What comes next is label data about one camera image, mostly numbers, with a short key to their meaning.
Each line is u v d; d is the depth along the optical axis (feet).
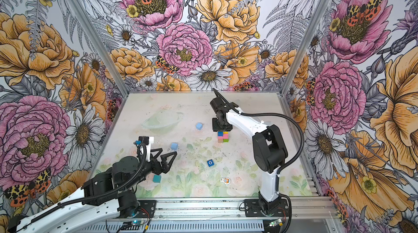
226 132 3.09
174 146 3.07
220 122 2.56
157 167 1.96
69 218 1.59
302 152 1.57
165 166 1.96
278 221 2.35
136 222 2.34
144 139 1.92
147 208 2.41
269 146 1.67
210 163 2.86
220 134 3.08
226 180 2.67
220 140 3.11
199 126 3.33
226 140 3.15
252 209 2.41
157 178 2.66
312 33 2.94
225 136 3.09
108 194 1.49
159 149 2.33
